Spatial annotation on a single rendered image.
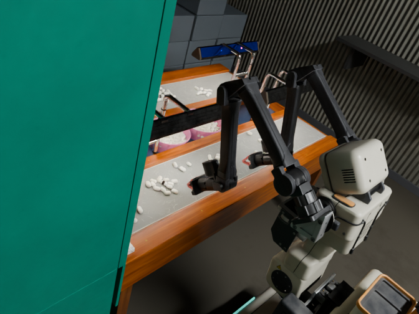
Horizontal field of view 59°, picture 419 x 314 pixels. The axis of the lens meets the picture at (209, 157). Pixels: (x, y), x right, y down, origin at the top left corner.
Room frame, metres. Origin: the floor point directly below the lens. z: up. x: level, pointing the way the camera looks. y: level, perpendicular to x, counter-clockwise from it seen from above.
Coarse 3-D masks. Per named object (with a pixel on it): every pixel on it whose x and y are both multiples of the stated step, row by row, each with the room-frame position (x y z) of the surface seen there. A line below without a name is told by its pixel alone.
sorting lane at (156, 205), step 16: (304, 128) 2.35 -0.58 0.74; (240, 144) 1.89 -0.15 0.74; (256, 144) 1.95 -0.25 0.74; (304, 144) 2.14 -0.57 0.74; (176, 160) 1.55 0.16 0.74; (192, 160) 1.59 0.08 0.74; (240, 160) 1.73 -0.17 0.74; (144, 176) 1.34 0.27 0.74; (176, 176) 1.42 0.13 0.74; (192, 176) 1.46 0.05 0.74; (240, 176) 1.58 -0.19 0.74; (144, 192) 1.24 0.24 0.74; (160, 192) 1.28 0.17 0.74; (208, 192) 1.38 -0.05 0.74; (144, 208) 1.14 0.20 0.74; (160, 208) 1.17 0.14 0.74; (176, 208) 1.21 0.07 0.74; (144, 224) 1.06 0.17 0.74
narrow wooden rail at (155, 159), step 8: (280, 112) 2.43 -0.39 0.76; (240, 128) 2.03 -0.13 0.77; (248, 128) 2.07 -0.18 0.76; (208, 136) 1.83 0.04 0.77; (216, 136) 1.85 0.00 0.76; (184, 144) 1.68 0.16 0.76; (192, 144) 1.70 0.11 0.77; (200, 144) 1.72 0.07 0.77; (208, 144) 1.77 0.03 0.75; (168, 152) 1.56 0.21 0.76; (176, 152) 1.58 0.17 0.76; (184, 152) 1.61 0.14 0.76; (152, 160) 1.45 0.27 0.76; (160, 160) 1.47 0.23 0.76; (168, 160) 1.52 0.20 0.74; (144, 168) 1.39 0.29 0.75
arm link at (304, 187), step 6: (294, 168) 1.01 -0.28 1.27; (294, 174) 0.98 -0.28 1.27; (300, 174) 0.99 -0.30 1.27; (294, 180) 0.95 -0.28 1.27; (300, 180) 0.97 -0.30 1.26; (300, 186) 0.94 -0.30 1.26; (306, 186) 0.96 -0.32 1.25; (294, 192) 0.94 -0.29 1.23; (300, 192) 0.93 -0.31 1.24; (306, 192) 0.94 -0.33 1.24
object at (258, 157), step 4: (260, 152) 1.56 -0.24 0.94; (248, 156) 1.50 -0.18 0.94; (252, 156) 1.50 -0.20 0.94; (256, 156) 1.51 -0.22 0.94; (260, 156) 1.49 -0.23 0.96; (252, 160) 1.49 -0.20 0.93; (256, 160) 1.49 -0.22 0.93; (260, 160) 1.48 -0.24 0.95; (252, 164) 1.48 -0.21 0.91; (256, 164) 1.49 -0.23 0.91; (260, 164) 1.48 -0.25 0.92; (264, 164) 1.48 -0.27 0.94; (252, 168) 1.47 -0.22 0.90
